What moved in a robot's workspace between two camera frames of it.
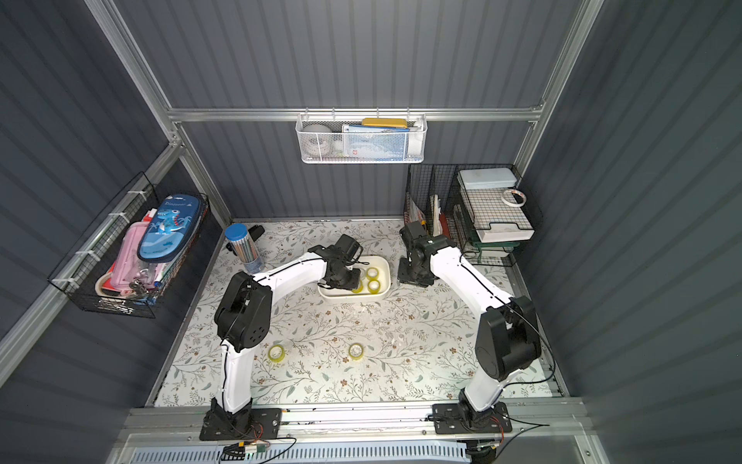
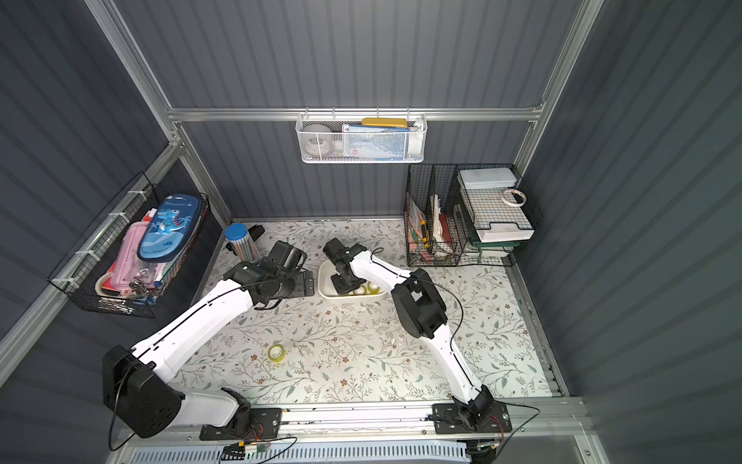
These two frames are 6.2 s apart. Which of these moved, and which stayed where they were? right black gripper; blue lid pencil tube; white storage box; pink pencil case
Moved: right black gripper
Stayed: blue lid pencil tube; white storage box; pink pencil case
